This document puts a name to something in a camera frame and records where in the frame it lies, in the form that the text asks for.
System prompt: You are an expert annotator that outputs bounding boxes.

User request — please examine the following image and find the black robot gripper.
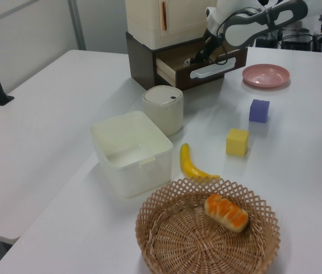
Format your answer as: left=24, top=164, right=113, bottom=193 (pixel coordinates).
left=188, top=27, right=228, bottom=65

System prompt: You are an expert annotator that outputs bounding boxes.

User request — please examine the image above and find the yellow toy banana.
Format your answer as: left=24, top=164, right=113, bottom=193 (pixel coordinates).
left=179, top=143, right=220, bottom=180

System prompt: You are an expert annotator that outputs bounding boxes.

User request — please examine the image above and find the orange striped toy bread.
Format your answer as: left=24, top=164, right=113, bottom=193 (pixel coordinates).
left=204, top=194, right=249, bottom=233

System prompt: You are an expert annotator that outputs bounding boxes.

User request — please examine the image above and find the cream round bin with lid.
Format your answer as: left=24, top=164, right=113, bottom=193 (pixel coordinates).
left=142, top=84, right=184, bottom=137

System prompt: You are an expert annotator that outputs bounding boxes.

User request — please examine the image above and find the pink plastic plate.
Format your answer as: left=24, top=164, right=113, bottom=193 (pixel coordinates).
left=241, top=63, right=291, bottom=88

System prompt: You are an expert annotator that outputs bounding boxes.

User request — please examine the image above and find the purple foam cube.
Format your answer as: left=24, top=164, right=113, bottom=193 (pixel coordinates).
left=248, top=98, right=271, bottom=123

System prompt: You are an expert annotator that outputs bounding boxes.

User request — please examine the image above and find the yellow foam cube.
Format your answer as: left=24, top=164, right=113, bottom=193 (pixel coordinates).
left=225, top=128, right=250, bottom=156

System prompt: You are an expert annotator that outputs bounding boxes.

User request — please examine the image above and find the black electronics box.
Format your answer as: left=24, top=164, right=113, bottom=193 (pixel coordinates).
left=280, top=33, right=313, bottom=51

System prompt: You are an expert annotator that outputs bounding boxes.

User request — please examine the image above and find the white plastic storage box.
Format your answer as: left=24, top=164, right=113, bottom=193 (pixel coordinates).
left=88, top=110, right=174, bottom=200

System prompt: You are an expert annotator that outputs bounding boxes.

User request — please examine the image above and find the woven wicker basket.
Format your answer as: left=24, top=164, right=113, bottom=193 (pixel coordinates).
left=135, top=177, right=281, bottom=274

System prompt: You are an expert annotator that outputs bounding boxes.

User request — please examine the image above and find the brown drawer with white handle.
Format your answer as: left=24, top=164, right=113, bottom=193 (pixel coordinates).
left=155, top=45, right=249, bottom=91

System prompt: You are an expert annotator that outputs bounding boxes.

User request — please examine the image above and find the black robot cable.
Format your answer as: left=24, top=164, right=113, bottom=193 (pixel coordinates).
left=215, top=7, right=253, bottom=66

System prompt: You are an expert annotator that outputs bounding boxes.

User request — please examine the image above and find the cream cabinet with orange handle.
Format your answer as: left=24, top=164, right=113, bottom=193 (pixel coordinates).
left=124, top=0, right=218, bottom=50

